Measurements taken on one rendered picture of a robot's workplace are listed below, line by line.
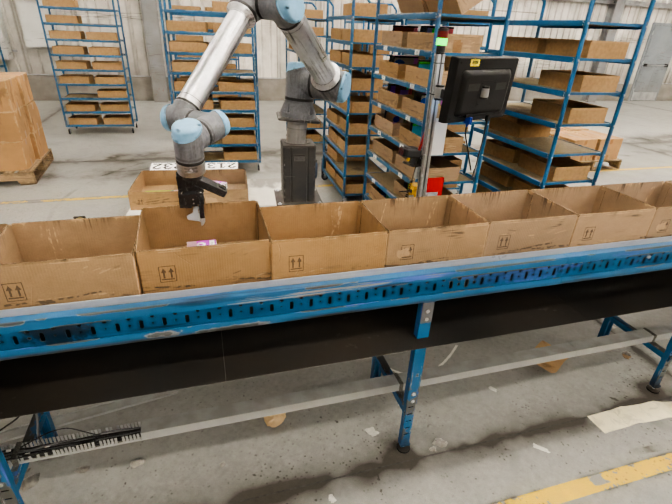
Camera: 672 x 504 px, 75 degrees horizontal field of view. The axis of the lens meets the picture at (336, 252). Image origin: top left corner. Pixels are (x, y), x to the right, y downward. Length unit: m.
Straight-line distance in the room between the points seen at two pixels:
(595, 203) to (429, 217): 0.85
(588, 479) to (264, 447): 1.38
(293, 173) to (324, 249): 1.07
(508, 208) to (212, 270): 1.30
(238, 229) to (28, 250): 0.68
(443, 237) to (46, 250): 1.34
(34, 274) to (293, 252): 0.71
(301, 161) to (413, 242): 1.07
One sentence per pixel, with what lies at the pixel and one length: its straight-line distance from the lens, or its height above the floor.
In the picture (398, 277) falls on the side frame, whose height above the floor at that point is 0.91.
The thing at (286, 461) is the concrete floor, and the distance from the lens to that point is 2.06.
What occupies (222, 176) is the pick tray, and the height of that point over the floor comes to 0.80.
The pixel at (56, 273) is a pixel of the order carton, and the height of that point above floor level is 1.01.
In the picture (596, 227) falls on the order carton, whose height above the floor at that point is 0.99.
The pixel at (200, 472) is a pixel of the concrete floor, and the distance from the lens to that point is 2.07.
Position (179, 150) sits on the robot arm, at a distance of 1.46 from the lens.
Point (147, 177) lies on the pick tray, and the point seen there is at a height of 0.81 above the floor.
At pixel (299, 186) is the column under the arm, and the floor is 0.85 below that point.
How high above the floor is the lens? 1.64
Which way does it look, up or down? 27 degrees down
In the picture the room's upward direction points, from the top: 3 degrees clockwise
